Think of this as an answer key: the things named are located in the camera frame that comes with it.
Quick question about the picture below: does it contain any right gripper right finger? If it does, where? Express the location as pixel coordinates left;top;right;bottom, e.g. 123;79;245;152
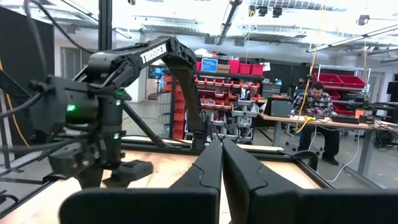
222;139;301;224

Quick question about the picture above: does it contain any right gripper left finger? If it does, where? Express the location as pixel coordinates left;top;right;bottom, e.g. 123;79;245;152
170;139;223;191

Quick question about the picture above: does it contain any blue sign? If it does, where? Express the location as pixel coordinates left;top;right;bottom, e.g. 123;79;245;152
201;57;219;73

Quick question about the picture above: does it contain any grey laptop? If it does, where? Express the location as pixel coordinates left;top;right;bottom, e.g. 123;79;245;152
263;96;294;119

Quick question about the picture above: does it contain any person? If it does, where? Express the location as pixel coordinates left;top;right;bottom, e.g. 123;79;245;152
291;81;342;166

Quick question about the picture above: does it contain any wooden top desk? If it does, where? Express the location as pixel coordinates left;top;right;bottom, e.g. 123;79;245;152
257;112;398;189

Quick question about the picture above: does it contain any black device on desk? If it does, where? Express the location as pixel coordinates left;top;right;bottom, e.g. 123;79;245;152
331;114;361;125

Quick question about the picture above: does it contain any rack with red bins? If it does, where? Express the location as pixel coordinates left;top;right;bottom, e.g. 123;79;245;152
312;64;371;116

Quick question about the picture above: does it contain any black panel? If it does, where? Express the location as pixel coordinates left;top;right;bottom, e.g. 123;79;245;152
0;6;55;147

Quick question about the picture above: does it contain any hanging yellow cable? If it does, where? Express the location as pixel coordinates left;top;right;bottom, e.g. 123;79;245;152
294;6;318;133

